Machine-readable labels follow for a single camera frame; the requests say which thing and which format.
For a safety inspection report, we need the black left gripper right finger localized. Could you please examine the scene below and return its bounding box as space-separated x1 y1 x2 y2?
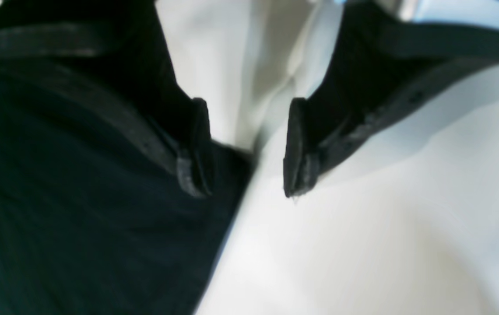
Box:
283 0 499 197

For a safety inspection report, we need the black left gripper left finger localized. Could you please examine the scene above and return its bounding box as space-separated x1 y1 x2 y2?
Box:
0 0 212 198

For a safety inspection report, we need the black T-shirt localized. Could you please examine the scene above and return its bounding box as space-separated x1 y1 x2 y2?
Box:
0 74 251 315

